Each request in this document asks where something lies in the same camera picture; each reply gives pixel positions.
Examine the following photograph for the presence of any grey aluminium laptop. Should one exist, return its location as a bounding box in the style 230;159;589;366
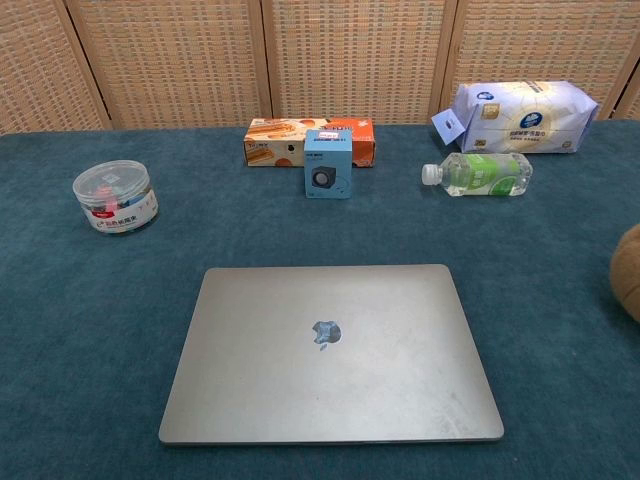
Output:
158;263;505;447

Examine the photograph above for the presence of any blue speaker box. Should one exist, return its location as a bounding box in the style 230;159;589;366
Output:
304;129;351;200

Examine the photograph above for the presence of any orange snack box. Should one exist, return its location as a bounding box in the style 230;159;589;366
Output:
243;117;376;169

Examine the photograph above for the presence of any green label water bottle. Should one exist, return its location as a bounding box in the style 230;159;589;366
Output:
421;152;534;198

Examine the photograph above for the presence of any woven bamboo folding screen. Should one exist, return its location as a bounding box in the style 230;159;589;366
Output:
0;0;640;135

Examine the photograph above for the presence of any clear plastic jar of clips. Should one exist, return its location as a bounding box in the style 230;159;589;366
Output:
72;159;162;238

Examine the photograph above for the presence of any white blue tissue pack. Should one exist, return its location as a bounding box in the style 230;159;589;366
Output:
431;79;600;155

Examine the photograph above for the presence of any brown plush toy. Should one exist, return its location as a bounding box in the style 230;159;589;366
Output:
608;224;640;321

